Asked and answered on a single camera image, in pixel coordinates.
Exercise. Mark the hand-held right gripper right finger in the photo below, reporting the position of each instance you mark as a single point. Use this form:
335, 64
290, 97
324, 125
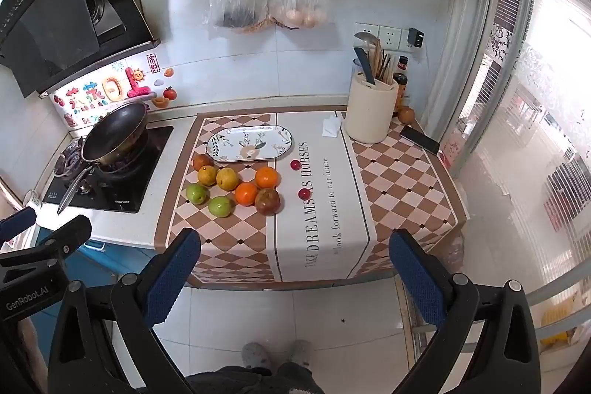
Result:
415, 278

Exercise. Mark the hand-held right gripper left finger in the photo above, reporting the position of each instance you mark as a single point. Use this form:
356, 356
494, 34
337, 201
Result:
178, 269

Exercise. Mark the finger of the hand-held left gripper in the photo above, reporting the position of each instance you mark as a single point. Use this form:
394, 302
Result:
64, 237
16, 221

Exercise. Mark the green apple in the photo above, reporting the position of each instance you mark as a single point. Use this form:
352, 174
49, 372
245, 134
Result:
219, 206
197, 194

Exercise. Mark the yellow round fruit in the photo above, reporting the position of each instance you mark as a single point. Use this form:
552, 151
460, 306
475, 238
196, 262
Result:
207, 176
227, 179

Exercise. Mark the bright orange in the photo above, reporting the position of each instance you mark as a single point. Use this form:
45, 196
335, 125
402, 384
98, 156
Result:
246, 194
267, 177

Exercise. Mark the dark reddish orange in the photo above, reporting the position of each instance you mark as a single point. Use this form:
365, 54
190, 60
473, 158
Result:
202, 162

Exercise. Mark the brown red apple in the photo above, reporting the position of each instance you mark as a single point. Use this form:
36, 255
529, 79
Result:
268, 202

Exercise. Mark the glass floral plate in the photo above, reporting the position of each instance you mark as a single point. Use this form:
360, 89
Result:
249, 143

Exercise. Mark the small red cherry tomato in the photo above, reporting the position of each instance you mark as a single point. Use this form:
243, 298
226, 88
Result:
303, 194
295, 165

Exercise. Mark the black burner grate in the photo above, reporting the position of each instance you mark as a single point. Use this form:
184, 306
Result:
129, 161
69, 158

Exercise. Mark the black glass gas stove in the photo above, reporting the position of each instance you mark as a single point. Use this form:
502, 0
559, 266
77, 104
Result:
138, 186

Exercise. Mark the brown checkered table mat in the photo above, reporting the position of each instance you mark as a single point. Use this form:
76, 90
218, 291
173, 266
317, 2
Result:
323, 209

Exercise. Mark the grey slipper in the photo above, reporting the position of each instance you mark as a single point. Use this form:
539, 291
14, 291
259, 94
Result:
301, 353
256, 356

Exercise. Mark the black frying pan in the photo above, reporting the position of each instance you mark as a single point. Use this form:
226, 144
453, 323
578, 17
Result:
115, 131

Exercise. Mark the red patterned packet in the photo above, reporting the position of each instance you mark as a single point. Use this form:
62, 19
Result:
450, 150

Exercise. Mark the person's dark trousers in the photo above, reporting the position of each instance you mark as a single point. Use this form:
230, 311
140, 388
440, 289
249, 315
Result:
254, 382

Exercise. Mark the black smartphone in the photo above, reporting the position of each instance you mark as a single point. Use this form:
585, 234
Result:
419, 139

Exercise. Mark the yellow object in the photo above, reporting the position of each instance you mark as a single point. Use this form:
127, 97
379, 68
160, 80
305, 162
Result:
556, 324

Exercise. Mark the orange round character sticker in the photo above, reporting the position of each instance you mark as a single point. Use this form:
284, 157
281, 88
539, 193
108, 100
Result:
105, 89

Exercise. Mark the brown onion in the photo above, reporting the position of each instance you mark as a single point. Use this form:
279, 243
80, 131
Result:
406, 115

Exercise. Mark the cream utensil holder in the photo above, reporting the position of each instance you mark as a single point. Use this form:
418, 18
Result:
369, 112

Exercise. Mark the white tissue paper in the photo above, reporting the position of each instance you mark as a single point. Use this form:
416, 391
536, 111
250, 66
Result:
331, 127

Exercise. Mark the dark sauce bottle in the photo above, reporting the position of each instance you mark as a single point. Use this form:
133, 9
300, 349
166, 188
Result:
400, 91

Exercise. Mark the glass sliding door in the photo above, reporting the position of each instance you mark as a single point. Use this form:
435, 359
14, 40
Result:
508, 98

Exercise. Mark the black range hood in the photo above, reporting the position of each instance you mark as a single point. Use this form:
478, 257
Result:
60, 15

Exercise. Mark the bundle of wooden chopsticks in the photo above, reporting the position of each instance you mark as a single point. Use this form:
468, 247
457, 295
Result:
382, 64

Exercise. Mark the black power plug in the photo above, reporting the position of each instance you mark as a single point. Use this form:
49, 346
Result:
415, 37

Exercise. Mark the steel ladle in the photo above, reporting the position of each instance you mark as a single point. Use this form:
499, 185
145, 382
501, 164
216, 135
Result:
364, 37

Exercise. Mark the dark food in bag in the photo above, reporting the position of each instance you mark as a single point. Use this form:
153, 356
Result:
238, 18

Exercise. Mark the brown egg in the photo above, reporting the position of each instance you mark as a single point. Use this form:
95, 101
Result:
308, 18
290, 16

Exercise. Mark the blue lettering wall sticker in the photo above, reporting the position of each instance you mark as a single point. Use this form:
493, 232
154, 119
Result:
85, 119

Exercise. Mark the colourful character wall sticker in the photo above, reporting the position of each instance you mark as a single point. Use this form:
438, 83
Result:
85, 95

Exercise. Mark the pink character wall sticker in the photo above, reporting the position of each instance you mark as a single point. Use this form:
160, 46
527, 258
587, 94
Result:
138, 92

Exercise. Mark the gold ingot wall sticker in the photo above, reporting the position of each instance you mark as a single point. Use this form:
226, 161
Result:
160, 102
169, 72

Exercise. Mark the sun wall sticker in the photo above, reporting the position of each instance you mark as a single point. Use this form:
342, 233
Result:
137, 75

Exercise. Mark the red seal wall sticker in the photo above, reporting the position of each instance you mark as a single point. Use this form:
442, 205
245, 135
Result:
152, 63

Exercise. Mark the white wall socket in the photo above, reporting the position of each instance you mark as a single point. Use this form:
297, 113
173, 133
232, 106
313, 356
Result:
367, 29
404, 43
390, 37

